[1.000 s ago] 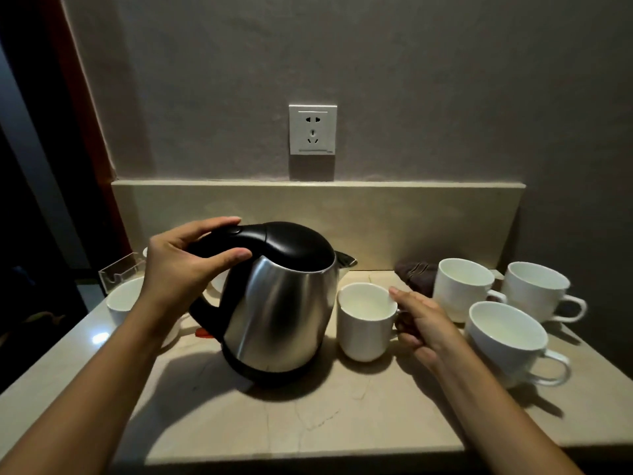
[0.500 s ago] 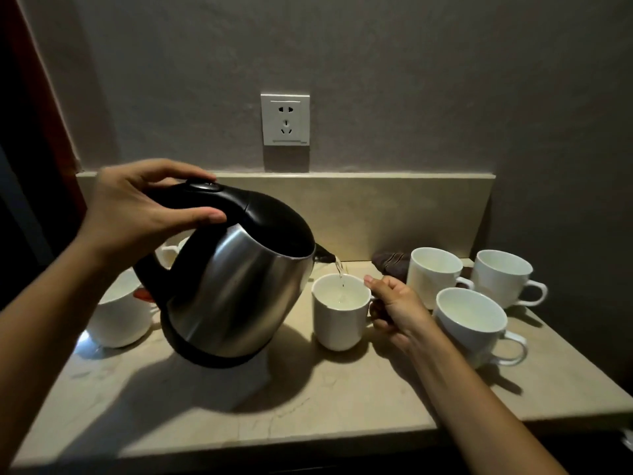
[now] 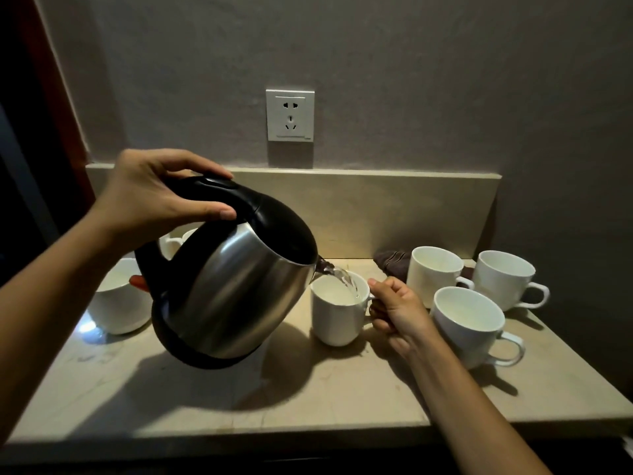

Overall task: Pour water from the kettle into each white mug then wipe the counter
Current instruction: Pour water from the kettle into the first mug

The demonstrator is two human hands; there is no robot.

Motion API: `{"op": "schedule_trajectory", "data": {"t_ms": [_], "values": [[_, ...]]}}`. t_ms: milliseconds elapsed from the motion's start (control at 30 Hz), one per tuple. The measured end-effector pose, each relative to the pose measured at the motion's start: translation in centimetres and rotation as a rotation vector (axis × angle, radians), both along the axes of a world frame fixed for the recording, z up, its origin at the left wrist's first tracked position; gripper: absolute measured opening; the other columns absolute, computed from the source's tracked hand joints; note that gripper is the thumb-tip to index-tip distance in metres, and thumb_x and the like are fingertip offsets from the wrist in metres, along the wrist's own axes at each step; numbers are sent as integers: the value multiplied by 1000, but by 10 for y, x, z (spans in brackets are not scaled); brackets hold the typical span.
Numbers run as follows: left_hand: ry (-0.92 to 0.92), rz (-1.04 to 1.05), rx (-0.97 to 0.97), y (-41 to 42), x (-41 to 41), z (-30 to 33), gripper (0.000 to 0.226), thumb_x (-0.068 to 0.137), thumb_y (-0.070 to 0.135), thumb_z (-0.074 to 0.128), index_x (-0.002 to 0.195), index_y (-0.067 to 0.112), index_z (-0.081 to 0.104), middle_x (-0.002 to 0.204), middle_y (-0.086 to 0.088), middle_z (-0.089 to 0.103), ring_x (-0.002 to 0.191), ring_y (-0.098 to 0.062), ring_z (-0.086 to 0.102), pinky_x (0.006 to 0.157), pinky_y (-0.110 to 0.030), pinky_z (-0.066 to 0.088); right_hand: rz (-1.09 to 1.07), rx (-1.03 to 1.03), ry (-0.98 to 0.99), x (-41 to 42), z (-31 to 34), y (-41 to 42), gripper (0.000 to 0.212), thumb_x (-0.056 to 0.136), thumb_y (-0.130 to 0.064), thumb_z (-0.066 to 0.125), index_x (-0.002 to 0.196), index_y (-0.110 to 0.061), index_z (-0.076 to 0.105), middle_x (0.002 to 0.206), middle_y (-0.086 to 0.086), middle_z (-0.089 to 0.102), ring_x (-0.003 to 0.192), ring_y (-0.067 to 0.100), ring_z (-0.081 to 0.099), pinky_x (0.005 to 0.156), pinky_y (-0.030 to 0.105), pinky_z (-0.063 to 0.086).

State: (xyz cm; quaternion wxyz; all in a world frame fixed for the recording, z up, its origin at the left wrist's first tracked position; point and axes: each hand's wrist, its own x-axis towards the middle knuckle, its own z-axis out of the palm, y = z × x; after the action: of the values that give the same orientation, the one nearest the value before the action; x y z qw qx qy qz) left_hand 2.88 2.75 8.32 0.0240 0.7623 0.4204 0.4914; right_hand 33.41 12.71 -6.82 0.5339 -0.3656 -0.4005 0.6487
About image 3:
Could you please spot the person's right hand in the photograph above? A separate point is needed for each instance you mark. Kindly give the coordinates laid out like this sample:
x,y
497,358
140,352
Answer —
x,y
403,316

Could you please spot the person's left hand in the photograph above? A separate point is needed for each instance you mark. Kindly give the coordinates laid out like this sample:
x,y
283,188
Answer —
x,y
138,202

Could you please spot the person's left thumb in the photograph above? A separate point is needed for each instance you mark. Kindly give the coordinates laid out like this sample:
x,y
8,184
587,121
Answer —
x,y
207,211

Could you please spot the person's right thumb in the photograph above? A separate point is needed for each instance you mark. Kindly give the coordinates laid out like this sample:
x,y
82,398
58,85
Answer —
x,y
385,286

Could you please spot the white ceramic cup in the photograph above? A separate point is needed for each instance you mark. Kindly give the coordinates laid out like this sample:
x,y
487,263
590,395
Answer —
x,y
430,276
173,244
118,306
336,316
502,281
465,326

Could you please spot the steel and black electric kettle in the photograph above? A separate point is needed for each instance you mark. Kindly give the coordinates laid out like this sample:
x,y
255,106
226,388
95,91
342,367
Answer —
x,y
237,286

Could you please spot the person's right forearm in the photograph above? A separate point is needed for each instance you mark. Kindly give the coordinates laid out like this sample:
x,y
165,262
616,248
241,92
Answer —
x,y
470,415

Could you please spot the person's left forearm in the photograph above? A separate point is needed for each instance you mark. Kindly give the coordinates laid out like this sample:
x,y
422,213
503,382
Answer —
x,y
54,311

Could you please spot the brown folded cloth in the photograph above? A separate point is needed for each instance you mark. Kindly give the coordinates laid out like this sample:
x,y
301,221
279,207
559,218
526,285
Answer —
x,y
393,262

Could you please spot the beige stone backsplash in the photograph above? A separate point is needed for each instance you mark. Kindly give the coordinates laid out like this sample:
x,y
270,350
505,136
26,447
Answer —
x,y
385,212

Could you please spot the white wall socket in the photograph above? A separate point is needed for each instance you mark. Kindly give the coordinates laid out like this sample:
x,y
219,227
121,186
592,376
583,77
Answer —
x,y
290,116

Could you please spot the red-brown door frame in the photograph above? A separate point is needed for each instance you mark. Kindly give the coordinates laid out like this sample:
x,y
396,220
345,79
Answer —
x,y
54,93

